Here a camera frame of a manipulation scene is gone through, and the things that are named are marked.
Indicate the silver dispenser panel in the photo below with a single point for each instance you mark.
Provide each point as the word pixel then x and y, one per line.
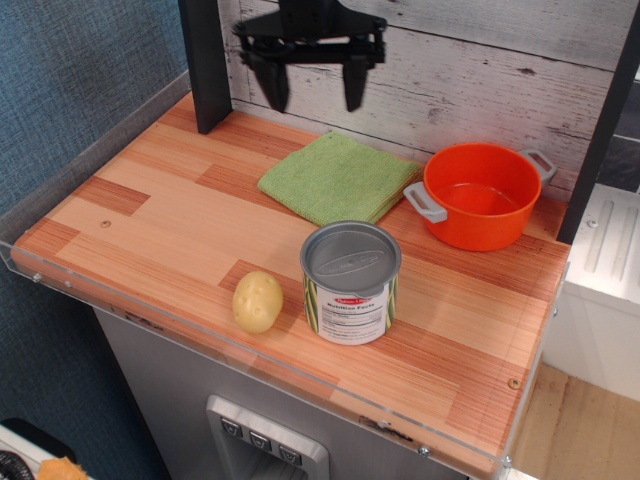
pixel 251 446

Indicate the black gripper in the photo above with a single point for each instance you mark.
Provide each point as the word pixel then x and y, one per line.
pixel 311 32

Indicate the dark grey right post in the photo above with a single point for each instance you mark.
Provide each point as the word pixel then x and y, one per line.
pixel 611 111

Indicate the orange object bottom left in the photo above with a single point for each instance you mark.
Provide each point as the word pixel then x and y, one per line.
pixel 61 469

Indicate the dark grey left post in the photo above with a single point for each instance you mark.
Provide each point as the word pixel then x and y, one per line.
pixel 205 52

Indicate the orange pot with grey handles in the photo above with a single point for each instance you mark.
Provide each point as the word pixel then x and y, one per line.
pixel 480 196

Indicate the dark grey post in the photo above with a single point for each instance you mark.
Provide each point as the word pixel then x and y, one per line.
pixel 611 111
pixel 205 52

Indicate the green towel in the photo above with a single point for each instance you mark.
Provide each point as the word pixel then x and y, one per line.
pixel 336 178

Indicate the yellow toy potato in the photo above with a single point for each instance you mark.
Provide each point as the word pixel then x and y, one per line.
pixel 257 302

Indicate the grey toy fridge cabinet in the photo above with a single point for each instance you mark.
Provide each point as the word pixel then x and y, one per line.
pixel 171 383

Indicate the clear acrylic edge guard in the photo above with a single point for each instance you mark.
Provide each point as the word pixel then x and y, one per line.
pixel 159 222

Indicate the white toy sink unit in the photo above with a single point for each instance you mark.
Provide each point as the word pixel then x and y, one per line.
pixel 593 334

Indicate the toy tin can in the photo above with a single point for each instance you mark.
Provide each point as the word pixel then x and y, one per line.
pixel 350 281

